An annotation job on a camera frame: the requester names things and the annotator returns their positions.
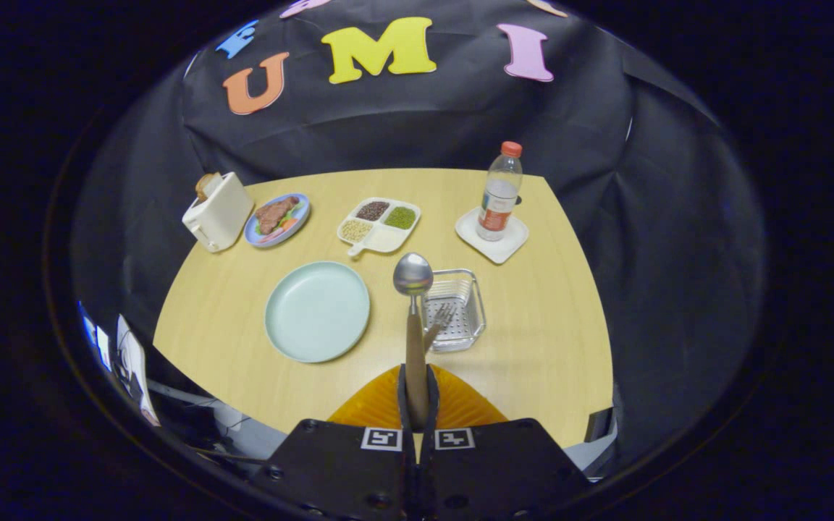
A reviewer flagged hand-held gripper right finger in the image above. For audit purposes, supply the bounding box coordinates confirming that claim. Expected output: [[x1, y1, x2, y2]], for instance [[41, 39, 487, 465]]
[[421, 364, 593, 521]]

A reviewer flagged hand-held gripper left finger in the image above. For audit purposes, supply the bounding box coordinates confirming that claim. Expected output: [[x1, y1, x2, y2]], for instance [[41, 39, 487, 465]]
[[249, 364, 418, 521]]

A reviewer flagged pale green round plate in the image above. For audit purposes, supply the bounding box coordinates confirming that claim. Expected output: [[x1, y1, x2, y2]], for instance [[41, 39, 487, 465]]
[[264, 261, 371, 363]]

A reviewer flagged clear plastic bottle red cap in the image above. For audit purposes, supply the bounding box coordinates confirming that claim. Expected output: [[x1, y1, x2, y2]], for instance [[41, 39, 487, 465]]
[[476, 141, 523, 242]]

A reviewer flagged metal spoon wooden handle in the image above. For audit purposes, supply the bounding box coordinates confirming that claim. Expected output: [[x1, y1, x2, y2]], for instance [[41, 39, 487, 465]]
[[392, 252, 435, 429]]

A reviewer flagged dark grey block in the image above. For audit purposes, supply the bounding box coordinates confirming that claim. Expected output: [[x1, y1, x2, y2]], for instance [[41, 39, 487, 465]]
[[584, 407, 618, 442]]

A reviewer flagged white toaster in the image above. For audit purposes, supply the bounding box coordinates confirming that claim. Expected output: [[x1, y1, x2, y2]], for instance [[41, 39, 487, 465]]
[[182, 171, 254, 253]]

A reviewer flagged blue round plate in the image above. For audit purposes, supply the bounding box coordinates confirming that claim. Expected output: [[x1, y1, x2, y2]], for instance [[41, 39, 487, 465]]
[[244, 192, 311, 248]]

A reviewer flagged metal fork wooden handle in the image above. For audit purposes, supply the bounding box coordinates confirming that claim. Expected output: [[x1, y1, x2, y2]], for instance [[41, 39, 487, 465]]
[[423, 302, 455, 354]]

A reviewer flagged white square coaster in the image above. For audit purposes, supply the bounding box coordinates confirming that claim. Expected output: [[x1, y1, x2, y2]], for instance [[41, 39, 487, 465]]
[[455, 207, 530, 265]]

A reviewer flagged metal wire basket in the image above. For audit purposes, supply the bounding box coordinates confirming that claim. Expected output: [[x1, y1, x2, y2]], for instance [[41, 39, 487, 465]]
[[421, 268, 487, 353]]

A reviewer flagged brown meat slice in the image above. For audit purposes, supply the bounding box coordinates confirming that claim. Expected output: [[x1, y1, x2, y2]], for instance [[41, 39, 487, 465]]
[[255, 196, 300, 234]]

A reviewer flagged white divided tray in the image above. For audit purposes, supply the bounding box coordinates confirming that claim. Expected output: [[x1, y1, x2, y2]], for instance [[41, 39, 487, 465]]
[[336, 197, 422, 258]]

